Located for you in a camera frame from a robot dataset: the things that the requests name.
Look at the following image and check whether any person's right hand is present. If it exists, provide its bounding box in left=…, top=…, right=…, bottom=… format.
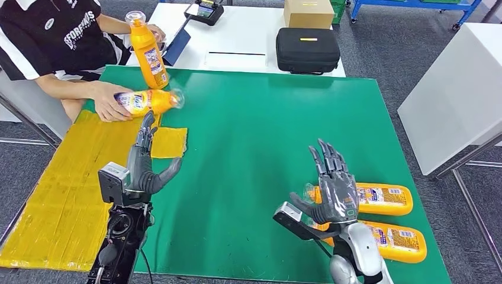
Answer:
left=91, top=81, right=134, bottom=123

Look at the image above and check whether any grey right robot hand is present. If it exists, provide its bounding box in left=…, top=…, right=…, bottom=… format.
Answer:
left=289, top=138, right=360, bottom=225

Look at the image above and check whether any person's left hand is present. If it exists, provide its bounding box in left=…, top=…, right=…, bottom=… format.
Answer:
left=147, top=24, right=167, bottom=42

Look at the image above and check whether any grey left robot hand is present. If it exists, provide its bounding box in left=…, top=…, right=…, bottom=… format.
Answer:
left=125, top=110, right=184, bottom=196

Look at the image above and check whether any orange detergent bottle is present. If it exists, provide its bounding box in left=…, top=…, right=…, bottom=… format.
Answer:
left=114, top=88, right=185, bottom=118
left=124, top=10, right=170, bottom=90
left=310, top=219, right=427, bottom=264
left=304, top=182, right=414, bottom=217

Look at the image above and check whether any blue tablet cover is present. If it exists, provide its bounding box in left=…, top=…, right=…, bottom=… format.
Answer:
left=162, top=18, right=192, bottom=67

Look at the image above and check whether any black remote controller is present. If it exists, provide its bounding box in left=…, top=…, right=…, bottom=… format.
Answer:
left=184, top=0, right=225, bottom=27

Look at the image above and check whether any black pen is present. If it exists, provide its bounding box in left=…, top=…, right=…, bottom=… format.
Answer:
left=208, top=51, right=266, bottom=56

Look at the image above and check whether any yellow taped cardboard mat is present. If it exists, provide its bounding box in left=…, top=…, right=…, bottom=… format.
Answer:
left=0, top=109, right=188, bottom=272

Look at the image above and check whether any white table with metal legs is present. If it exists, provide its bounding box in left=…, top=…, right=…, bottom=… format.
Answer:
left=0, top=66, right=73, bottom=150
left=397, top=22, right=502, bottom=275

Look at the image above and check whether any person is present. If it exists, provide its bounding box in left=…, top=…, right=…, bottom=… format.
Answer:
left=0, top=0, right=166, bottom=123

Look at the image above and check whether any black zip carrying case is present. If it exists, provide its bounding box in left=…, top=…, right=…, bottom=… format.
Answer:
left=275, top=27, right=341, bottom=76

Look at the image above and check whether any brown cardboard box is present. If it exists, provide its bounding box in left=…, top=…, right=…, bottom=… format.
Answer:
left=283, top=0, right=335, bottom=30

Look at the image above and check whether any blue wheeled metal rack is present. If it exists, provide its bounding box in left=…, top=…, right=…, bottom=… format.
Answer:
left=347, top=0, right=484, bottom=32

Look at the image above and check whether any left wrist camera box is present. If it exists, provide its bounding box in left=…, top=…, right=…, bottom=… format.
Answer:
left=98, top=162, right=132, bottom=207

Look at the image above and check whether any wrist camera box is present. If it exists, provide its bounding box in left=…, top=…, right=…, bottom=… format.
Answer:
left=273, top=202, right=342, bottom=241
left=98, top=162, right=132, bottom=207

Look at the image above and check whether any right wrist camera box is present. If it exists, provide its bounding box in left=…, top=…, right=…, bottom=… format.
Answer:
left=273, top=202, right=342, bottom=241

